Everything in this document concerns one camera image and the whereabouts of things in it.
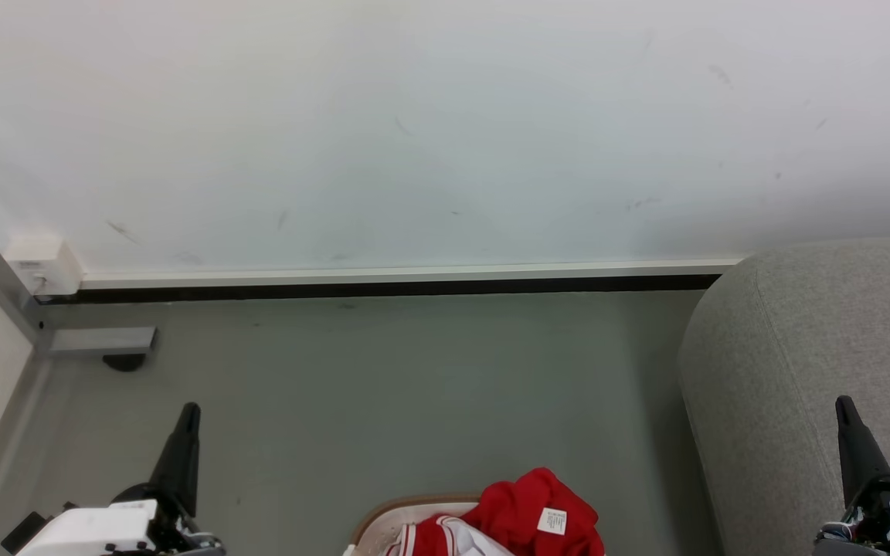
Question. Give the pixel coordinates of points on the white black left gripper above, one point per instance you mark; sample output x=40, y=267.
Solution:
x=93, y=529

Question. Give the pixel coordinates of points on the red white sports jersey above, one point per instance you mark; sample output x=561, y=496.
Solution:
x=518, y=506

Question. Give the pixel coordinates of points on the grey fabric sofa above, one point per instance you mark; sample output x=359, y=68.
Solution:
x=800, y=347

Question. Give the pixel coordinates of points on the black round foot pad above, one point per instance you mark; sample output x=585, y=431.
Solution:
x=124, y=362

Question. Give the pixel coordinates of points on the cream laundry basket brown rim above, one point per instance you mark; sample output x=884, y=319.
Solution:
x=385, y=521

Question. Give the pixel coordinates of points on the grey metal foot bracket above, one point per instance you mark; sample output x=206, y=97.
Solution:
x=101, y=340

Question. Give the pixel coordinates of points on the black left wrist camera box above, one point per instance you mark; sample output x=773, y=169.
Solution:
x=22, y=533

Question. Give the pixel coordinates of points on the white wall socket box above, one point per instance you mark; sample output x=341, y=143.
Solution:
x=45, y=264

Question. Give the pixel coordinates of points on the white wall baseboard strip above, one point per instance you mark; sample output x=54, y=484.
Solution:
x=414, y=273

